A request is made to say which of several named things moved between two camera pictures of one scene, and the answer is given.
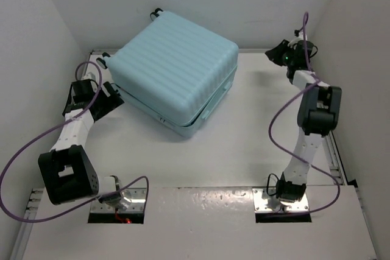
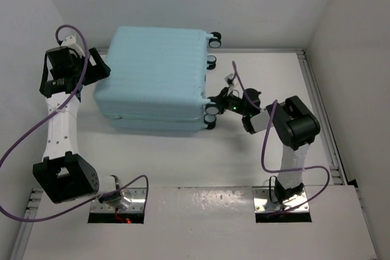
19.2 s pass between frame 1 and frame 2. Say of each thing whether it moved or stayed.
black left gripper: moved
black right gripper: moved
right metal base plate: stayed
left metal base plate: stayed
